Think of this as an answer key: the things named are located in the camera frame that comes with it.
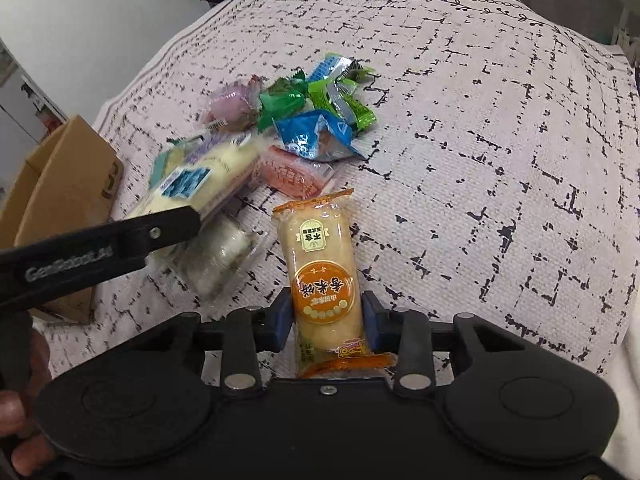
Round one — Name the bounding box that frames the clear white cake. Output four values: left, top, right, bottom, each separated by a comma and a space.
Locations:
169, 212, 262, 301

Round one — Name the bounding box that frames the orange rice cracker pack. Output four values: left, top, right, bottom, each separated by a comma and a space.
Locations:
272, 188, 395, 378

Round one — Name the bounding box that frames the white cake pack blue label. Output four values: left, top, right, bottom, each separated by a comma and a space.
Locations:
127, 132, 268, 222

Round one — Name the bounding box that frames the blue snack wrapper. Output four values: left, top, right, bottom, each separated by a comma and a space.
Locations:
274, 110, 363, 162

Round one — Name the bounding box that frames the purple round bun pack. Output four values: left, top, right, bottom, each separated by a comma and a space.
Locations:
201, 75, 264, 133

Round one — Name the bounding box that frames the dark green candy wrapper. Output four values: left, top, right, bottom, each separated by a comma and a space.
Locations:
257, 70, 308, 131

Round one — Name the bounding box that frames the person's left hand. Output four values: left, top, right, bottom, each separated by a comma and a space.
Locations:
1, 330, 56, 477

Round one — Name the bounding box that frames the brown cardboard box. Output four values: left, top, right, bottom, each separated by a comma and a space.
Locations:
1, 116, 124, 304

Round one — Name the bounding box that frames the orange red snack pack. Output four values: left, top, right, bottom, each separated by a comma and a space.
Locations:
253, 146, 335, 200

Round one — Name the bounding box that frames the patterned white bed blanket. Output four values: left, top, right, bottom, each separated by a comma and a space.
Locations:
44, 0, 640, 380

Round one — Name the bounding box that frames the lime green wrapper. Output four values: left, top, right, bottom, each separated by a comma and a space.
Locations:
308, 78, 378, 133

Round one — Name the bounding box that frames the blue silver wrapper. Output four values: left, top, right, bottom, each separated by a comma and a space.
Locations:
306, 53, 375, 84

